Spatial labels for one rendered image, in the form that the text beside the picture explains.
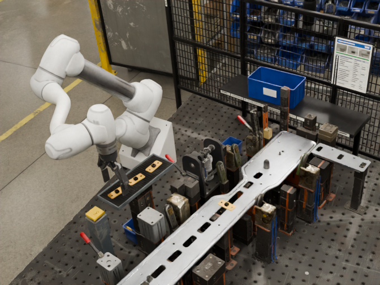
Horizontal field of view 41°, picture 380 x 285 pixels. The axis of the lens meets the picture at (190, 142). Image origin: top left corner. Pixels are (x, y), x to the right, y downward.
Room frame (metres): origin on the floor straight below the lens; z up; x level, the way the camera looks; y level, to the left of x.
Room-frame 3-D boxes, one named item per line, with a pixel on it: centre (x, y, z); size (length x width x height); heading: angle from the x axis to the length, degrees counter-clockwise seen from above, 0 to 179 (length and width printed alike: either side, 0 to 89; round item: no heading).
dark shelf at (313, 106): (2.51, -0.61, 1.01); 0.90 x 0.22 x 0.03; 47
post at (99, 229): (1.59, 0.44, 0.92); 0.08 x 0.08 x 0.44; 47
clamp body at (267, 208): (1.64, -0.31, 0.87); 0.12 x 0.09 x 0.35; 47
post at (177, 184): (1.80, 0.08, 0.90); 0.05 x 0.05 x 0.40; 47
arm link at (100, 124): (1.70, 0.36, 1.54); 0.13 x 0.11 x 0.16; 126
